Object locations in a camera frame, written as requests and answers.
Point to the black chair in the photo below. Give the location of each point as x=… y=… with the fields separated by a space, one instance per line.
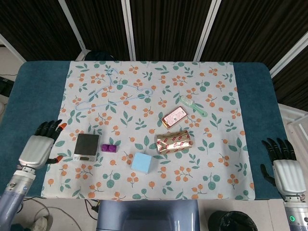
x=99 y=55

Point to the teal table cover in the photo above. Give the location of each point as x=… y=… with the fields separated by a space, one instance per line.
x=36 y=96

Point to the white shoe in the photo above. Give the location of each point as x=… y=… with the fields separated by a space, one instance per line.
x=41 y=222

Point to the silver digital kitchen scale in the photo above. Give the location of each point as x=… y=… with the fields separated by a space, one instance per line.
x=86 y=146

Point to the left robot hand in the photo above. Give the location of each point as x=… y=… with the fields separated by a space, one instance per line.
x=36 y=149

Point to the green hair brush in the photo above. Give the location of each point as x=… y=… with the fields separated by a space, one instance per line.
x=192 y=106

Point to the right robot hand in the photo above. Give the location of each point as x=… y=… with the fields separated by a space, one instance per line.
x=284 y=163

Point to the black trash bin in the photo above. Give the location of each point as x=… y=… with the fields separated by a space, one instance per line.
x=232 y=221

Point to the floral patterned tablecloth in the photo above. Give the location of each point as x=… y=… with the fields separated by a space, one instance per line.
x=154 y=84

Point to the red and gold box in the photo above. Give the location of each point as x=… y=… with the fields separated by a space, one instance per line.
x=175 y=117

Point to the gold foil wrapped package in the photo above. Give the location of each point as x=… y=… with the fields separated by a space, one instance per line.
x=173 y=142

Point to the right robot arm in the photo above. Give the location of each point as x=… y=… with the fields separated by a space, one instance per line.
x=295 y=213

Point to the purple toy brick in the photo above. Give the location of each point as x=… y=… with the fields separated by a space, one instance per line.
x=110 y=148

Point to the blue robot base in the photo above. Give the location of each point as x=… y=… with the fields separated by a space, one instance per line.
x=148 y=215

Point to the light blue foam cube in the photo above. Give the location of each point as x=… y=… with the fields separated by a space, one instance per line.
x=141 y=163

